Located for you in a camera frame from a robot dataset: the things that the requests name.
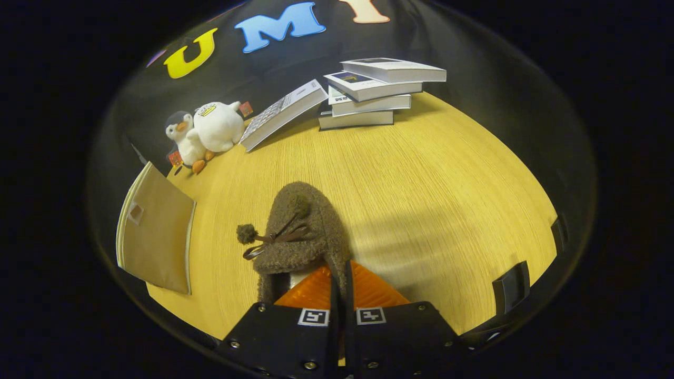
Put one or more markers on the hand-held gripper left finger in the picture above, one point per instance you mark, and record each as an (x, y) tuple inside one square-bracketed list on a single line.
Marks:
[(284, 342)]

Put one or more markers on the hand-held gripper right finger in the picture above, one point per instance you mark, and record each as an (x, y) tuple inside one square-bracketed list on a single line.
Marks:
[(400, 342)]

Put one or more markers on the brown fuzzy slipper shoe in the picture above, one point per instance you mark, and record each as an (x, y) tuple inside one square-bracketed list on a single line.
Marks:
[(316, 237)]

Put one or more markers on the beige fabric storage box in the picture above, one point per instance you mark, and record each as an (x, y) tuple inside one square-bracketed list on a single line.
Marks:
[(158, 237)]

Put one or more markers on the black chair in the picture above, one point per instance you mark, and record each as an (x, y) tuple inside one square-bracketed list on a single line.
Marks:
[(511, 287)]

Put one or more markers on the white duck plush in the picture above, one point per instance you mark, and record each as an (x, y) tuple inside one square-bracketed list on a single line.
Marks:
[(218, 129)]

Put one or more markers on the grey white penguin plush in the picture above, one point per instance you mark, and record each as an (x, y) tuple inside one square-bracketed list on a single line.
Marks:
[(184, 139)]

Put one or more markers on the dark cover book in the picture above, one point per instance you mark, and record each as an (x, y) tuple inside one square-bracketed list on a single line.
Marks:
[(358, 120)]

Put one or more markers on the patterned cover book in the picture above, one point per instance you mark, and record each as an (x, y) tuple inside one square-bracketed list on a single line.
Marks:
[(279, 116)]

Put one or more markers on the white paperback book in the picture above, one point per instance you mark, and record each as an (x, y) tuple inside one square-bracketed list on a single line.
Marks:
[(368, 105)]

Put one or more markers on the white book with blue picture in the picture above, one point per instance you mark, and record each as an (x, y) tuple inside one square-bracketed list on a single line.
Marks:
[(368, 87)]

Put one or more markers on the white book with dark picture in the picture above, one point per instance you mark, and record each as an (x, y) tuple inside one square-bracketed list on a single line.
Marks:
[(395, 71)]

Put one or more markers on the black backdrop cloth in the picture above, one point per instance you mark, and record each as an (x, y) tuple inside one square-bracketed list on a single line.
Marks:
[(226, 68)]

